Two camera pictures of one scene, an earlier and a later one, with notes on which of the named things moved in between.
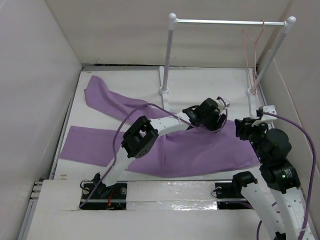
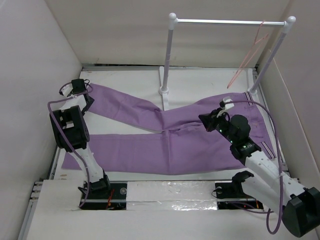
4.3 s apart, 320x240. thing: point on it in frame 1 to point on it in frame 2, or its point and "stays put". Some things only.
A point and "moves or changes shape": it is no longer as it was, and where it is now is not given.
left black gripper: (218, 119) to (91, 100)
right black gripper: (243, 126) to (209, 119)
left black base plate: (113, 197) stays put
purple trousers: (194, 150) moves or changes shape
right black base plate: (228, 190) stays put
